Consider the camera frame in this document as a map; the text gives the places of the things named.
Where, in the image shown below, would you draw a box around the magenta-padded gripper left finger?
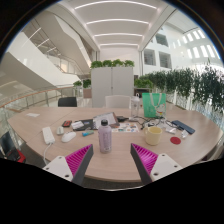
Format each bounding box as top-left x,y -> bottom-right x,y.
42,143 -> 94,186

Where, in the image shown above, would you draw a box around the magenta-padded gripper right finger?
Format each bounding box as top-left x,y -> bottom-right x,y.
130,143 -> 184,186

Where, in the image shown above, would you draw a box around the purple drink bottle black cap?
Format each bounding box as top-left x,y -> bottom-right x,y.
97,119 -> 113,154

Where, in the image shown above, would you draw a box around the pale yellow cup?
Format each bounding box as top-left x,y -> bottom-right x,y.
143,125 -> 163,146

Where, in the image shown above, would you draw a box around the white computer mouse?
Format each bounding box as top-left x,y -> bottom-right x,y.
61,131 -> 77,144

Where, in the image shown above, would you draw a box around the small teal item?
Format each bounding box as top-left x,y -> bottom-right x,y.
81,129 -> 95,137

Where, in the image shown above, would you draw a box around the flat round red coaster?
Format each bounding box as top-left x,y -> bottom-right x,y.
169,136 -> 182,145

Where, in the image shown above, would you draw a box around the colourful sticker sheet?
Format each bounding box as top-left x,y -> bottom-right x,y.
111,122 -> 140,133

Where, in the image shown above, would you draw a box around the white power strip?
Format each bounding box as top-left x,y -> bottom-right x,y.
41,126 -> 56,146

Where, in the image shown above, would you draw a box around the small white packet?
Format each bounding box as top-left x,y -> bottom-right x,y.
180,129 -> 190,140

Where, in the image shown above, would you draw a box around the black flat pouch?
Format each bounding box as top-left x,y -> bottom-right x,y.
116,115 -> 130,123

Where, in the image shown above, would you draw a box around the white booklet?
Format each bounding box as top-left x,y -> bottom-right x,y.
92,112 -> 118,130

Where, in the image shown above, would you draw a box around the dark blue keyboard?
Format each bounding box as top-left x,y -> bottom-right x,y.
171,119 -> 196,135

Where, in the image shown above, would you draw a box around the green tote bag cat print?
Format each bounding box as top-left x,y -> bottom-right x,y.
141,92 -> 167,119

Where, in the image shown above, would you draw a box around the clear tumbler with lid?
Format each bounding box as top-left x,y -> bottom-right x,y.
130,93 -> 141,118

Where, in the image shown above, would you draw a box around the black chair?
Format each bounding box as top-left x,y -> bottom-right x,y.
57,96 -> 78,108

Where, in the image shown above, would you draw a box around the red chair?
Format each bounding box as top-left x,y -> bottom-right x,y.
0,131 -> 27,164

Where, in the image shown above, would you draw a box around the potted green plants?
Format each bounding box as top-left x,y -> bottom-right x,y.
72,79 -> 92,89

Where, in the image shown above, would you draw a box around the white cabinet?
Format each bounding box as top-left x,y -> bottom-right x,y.
90,66 -> 135,108

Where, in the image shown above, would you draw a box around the green hedge along railing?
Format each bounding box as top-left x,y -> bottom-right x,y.
134,63 -> 224,114

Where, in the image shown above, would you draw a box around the green plants atop cabinet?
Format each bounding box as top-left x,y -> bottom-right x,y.
90,59 -> 136,69

